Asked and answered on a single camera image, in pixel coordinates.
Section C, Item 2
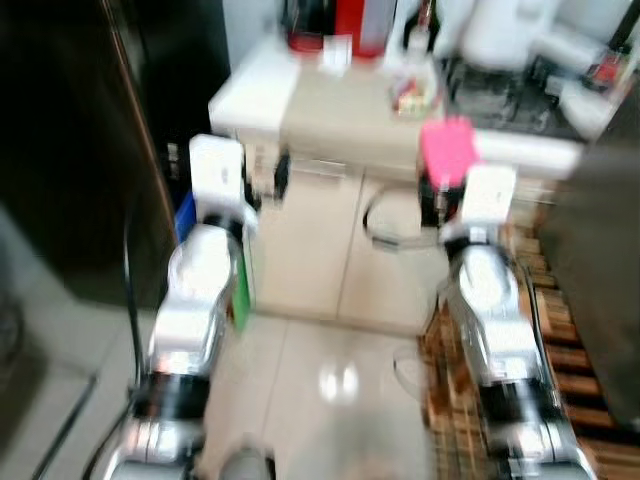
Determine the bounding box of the pink box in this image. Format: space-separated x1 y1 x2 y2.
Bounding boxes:
419 117 482 190

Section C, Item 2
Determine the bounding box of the grey fridge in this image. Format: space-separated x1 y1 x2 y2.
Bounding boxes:
538 88 640 433

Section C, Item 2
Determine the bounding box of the beige kitchen cabinet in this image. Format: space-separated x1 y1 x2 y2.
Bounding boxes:
208 38 587 337

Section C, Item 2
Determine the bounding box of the green cutting board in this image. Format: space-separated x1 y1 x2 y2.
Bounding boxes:
231 255 252 332

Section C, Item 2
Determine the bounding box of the black dish rack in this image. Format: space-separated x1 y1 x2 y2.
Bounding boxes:
444 55 603 138

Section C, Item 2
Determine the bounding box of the dark red pot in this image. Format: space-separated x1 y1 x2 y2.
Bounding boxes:
284 0 337 53

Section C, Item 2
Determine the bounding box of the red canister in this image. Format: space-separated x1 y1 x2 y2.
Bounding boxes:
334 0 397 58

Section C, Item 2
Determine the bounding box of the white kitchen appliance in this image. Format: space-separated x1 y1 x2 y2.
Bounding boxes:
459 0 603 73

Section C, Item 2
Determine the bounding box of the wooden slatted rack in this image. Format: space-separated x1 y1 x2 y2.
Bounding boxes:
420 225 640 480

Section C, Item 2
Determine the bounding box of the dark tall cabinet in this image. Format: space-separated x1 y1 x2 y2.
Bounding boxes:
0 0 232 307

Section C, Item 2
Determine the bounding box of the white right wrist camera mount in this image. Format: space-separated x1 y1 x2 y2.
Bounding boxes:
461 164 518 228

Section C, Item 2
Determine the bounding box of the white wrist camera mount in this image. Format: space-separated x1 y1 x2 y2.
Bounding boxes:
188 134 248 203
461 164 518 228

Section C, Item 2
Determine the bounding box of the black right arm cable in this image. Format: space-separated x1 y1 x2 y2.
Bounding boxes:
361 188 448 252

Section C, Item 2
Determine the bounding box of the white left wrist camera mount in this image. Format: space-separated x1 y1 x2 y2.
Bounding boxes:
188 134 248 203

